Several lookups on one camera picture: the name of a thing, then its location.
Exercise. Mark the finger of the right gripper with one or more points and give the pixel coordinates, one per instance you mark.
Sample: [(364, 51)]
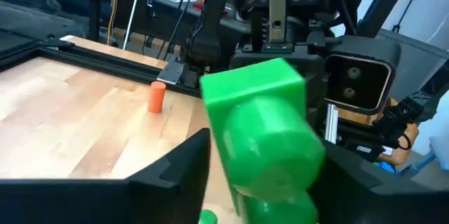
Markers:
[(312, 57)]

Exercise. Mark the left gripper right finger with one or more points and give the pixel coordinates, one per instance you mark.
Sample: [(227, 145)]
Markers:
[(350, 199)]

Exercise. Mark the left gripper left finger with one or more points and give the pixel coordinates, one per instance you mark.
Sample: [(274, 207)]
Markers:
[(168, 192)]

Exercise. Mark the green two-stud block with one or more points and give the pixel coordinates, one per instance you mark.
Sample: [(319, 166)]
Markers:
[(266, 139)]

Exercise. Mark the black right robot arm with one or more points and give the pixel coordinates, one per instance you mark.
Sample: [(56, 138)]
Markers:
[(207, 34)]

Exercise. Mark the background black robot arm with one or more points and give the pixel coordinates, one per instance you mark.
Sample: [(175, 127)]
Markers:
[(396, 122)]

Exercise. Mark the short silver aluminium extrusion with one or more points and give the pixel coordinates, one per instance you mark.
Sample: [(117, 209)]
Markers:
[(332, 124)]

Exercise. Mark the orange cylinder block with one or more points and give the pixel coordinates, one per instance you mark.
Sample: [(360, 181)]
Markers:
[(156, 97)]

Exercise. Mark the black tripod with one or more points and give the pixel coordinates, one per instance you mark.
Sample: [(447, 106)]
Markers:
[(405, 13)]

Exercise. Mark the grey partition panel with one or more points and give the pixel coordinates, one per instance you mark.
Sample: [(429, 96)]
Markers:
[(421, 52)]

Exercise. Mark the black side desk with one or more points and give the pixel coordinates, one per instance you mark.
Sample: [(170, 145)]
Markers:
[(154, 4)]

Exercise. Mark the dark background desk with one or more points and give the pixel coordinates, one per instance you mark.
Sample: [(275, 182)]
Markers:
[(94, 13)]

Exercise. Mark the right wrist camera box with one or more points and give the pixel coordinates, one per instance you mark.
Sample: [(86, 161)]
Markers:
[(361, 73)]

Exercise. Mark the black rig upright post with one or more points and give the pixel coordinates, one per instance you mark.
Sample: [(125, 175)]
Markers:
[(384, 3)]

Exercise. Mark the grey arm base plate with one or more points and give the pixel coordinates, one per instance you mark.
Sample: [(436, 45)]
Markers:
[(170, 73)]

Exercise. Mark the black aluminium table frame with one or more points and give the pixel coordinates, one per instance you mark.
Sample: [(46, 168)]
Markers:
[(105, 64)]

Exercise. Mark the black frame clamp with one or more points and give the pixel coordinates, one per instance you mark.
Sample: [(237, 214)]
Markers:
[(58, 42)]

